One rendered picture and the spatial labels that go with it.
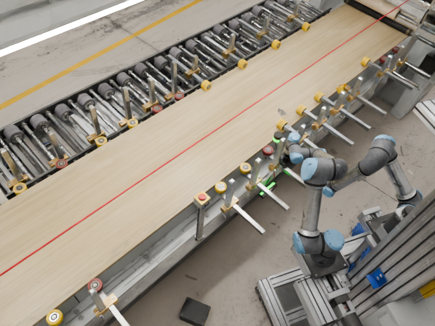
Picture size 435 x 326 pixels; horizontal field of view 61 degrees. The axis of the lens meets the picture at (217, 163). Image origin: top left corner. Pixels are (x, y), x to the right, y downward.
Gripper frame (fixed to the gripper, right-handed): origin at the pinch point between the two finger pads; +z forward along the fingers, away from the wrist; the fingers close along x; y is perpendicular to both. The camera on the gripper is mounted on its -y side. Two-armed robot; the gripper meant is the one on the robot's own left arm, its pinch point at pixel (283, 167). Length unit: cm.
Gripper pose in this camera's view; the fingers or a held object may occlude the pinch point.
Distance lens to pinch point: 258.3
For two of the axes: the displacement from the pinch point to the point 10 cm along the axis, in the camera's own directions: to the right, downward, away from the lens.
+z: -0.9, 6.2, 7.8
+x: 9.0, 3.8, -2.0
